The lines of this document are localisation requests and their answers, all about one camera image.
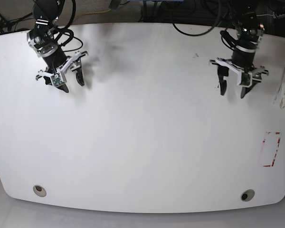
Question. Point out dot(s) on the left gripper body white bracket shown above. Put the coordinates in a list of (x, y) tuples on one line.
[(242, 61)]

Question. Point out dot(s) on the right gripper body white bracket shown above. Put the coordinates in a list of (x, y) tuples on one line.
[(60, 64)]

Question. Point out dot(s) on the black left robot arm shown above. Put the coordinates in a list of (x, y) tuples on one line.
[(249, 34)]

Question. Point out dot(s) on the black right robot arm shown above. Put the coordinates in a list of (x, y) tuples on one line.
[(47, 40)]

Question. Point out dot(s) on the red tape rectangle marking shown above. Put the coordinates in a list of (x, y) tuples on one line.
[(269, 149)]

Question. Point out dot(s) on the black tripod stand left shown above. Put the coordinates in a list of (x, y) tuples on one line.
[(15, 16)]

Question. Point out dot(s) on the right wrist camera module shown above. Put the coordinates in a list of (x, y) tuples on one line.
[(58, 79)]

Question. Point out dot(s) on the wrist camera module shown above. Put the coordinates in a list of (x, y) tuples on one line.
[(58, 79), (244, 79)]

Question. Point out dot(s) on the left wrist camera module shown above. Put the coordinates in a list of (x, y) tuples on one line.
[(244, 79)]

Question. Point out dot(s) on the right table cable grommet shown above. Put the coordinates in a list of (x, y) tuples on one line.
[(247, 195)]

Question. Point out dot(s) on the table cable grommet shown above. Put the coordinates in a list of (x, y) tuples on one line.
[(247, 195), (39, 191)]

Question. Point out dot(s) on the left table cable grommet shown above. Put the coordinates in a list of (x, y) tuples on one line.
[(39, 191)]

